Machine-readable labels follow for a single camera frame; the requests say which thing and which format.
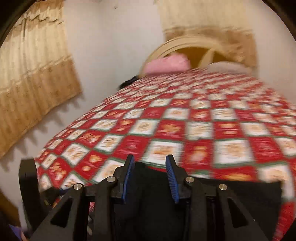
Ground striped pillow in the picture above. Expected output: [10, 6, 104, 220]
[207, 61, 252, 75]

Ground beige curtain on side wall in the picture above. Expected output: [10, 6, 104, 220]
[1, 1, 81, 156]

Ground black item beside bed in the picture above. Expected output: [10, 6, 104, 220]
[118, 75, 139, 90]

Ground black pants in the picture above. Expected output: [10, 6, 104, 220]
[87, 161, 283, 241]

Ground cream wooden headboard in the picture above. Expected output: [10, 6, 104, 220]
[138, 35, 234, 77]

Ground beige curtain behind headboard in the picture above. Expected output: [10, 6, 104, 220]
[156, 0, 257, 68]

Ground pink folded blanket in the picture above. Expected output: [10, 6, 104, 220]
[142, 54, 191, 75]

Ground red patchwork teddy bedspread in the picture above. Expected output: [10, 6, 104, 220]
[36, 69, 295, 240]

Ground purple sleeve forearm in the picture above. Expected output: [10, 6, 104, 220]
[9, 225, 23, 241]

